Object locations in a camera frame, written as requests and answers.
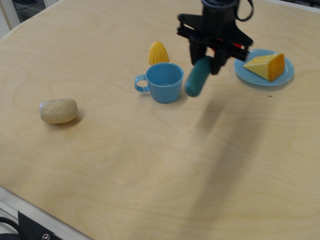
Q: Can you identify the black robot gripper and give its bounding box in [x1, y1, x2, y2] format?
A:
[177, 0, 253, 75]

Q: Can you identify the green toy cucumber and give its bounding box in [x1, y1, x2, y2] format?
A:
[184, 56, 213, 97]

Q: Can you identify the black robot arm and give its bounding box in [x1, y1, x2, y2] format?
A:
[177, 0, 254, 75]

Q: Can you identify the blue plastic cup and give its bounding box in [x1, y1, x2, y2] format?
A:
[134, 62, 184, 103]

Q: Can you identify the red toy cheese wheel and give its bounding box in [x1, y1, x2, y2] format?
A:
[208, 38, 243, 53]

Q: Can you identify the light blue plate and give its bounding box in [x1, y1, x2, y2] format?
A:
[234, 49, 295, 87]

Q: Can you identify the yellow toy corn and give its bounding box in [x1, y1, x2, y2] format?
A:
[148, 41, 169, 65]

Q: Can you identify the yellow toy cheese wedge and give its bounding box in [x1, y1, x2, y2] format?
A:
[243, 53, 285, 82]

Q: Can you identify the beige toy potato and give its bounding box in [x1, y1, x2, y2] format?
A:
[39, 98, 78, 124]

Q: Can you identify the black cable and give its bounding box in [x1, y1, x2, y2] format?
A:
[234, 0, 255, 23]

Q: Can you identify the aluminium table frame rail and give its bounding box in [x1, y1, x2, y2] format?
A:
[0, 187, 90, 240]

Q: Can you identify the black corner bracket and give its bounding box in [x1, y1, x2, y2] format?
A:
[18, 212, 62, 240]

